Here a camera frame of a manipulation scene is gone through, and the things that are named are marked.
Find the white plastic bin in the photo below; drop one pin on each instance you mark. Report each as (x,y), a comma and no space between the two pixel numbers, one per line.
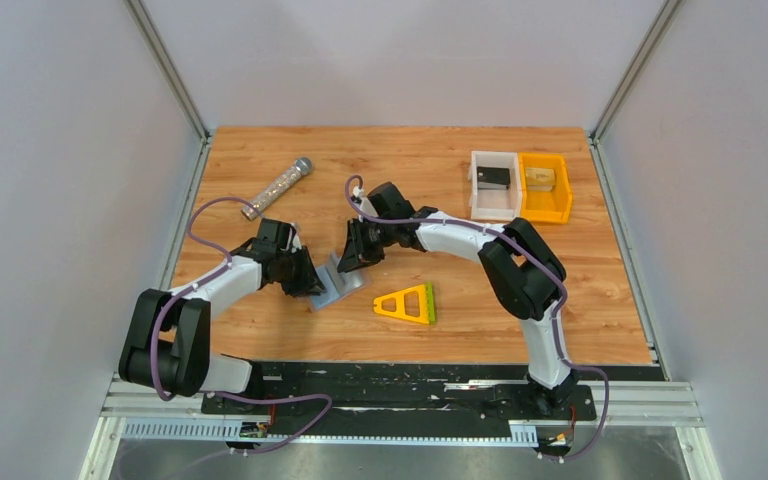
(496,191)

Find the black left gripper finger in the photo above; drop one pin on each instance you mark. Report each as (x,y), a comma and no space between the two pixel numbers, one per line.
(308,270)
(299,288)

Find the yellow plastic bin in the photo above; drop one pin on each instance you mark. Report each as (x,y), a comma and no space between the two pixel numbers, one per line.
(546,192)

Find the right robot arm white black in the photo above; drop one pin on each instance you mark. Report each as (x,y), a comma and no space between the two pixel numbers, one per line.
(524,273)

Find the right aluminium frame post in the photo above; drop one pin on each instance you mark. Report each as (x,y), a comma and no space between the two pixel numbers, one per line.
(648,45)

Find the black card in white bin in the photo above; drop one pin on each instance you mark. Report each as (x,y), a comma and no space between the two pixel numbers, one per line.
(493,178)

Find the pink leather card holder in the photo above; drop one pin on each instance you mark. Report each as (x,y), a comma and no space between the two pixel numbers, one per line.
(337,285)

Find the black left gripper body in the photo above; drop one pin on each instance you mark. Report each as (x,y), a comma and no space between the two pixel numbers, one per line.
(297,273)

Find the silver glitter microphone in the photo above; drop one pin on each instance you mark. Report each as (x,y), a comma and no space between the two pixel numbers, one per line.
(301,167)

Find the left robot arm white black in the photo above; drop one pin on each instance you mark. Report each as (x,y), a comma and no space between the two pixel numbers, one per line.
(168,344)

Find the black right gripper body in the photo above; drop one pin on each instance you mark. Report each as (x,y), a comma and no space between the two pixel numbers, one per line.
(359,246)

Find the left aluminium frame post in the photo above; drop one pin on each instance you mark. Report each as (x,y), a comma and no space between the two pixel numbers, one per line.
(153,39)

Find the aluminium frame post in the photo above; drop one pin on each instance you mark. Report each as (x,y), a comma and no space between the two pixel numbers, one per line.
(648,45)
(153,39)

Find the yellow triangular toy block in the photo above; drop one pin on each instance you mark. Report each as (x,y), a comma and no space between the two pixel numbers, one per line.
(406,305)

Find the green toy brick strip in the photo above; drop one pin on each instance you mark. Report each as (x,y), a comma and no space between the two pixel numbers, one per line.
(430,308)

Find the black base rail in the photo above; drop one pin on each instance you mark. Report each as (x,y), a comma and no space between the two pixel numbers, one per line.
(401,399)

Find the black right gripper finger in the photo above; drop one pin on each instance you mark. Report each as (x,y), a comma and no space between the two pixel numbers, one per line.
(375,253)
(352,258)

